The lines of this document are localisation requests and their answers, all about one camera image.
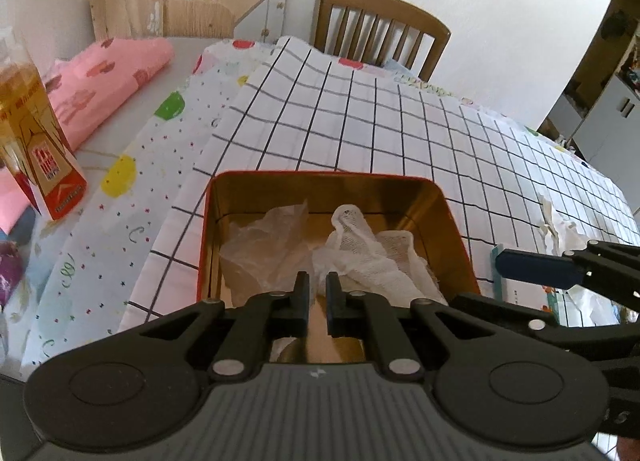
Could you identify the cardboard box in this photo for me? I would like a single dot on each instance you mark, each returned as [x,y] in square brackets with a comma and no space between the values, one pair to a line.
[195,18]

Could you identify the white checkered cloth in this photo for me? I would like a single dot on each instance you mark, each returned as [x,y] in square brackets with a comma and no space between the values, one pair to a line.
[350,116]

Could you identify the wooden cabinet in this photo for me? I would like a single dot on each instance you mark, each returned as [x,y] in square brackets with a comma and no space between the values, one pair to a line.
[270,11]

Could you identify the red tin box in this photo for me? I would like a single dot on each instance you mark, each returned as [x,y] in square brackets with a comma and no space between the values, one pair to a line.
[250,196]

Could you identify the white mesh cloth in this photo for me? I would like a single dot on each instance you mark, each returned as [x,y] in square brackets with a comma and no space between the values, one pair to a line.
[370,261]

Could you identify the crumpled white wrapper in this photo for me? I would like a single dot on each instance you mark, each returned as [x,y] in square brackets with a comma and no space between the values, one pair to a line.
[560,231]

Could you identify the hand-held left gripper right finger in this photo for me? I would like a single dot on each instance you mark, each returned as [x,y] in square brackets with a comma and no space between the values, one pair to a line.
[333,303]

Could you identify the purple object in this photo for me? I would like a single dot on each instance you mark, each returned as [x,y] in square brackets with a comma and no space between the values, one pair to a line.
[10,271]

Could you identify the clear plastic wrapper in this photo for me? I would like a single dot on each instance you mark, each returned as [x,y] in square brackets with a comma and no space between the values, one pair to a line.
[260,246]

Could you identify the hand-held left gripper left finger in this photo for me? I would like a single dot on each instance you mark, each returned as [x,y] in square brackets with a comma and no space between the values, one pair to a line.
[301,303]

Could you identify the grey cabinet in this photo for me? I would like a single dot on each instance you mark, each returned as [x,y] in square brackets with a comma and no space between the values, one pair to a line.
[615,111]

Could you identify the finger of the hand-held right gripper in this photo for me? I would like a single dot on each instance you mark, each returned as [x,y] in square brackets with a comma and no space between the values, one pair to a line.
[540,267]
[510,316]

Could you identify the pink printed cloth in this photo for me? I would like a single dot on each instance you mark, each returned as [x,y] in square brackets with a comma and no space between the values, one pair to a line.
[100,91]

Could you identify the yellow oil bottle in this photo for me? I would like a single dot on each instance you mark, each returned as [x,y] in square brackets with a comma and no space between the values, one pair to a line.
[30,106]

